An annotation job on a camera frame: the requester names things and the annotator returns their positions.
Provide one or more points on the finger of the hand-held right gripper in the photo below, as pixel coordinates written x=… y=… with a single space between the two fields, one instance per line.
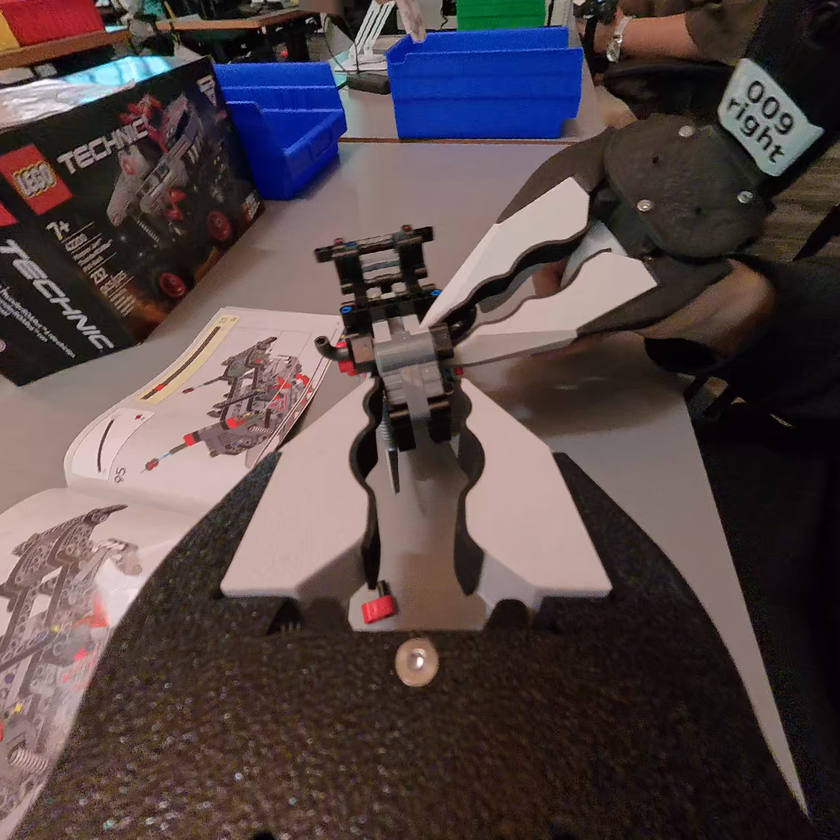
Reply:
x=525 y=229
x=577 y=308

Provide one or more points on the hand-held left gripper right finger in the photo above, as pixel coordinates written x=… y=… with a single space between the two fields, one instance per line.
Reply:
x=531 y=525

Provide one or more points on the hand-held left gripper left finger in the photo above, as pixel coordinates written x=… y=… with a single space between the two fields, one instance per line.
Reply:
x=302 y=525

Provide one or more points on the black grey toy truck chassis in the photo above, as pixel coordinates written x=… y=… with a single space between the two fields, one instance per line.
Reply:
x=407 y=358

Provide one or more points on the person's right forearm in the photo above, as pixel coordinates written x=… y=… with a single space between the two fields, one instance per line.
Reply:
x=807 y=341

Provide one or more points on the grey desk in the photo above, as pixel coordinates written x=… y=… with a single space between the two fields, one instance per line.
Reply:
x=407 y=190

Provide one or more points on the person's right hand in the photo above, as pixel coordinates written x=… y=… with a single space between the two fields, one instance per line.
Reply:
x=722 y=308

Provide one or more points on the small red brick piece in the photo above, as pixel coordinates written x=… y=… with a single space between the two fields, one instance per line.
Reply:
x=377 y=609

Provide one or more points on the large blue storage bin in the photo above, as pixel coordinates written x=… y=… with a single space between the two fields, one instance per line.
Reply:
x=479 y=92

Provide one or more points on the open instruction booklet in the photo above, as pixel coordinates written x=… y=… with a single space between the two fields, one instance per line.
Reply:
x=164 y=407

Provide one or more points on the green storage bin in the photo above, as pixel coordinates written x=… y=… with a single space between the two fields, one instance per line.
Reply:
x=499 y=13

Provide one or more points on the white board stand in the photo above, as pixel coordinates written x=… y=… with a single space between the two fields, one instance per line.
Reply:
x=367 y=39

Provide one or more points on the small blue storage bin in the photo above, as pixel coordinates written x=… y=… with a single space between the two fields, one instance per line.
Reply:
x=289 y=144

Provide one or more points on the black toy set box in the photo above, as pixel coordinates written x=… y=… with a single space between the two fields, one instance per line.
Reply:
x=98 y=216

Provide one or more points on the red storage bin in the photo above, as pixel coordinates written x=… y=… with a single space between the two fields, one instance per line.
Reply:
x=52 y=19

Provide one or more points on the yellow storage bin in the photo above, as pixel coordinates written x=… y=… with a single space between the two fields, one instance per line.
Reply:
x=8 y=33

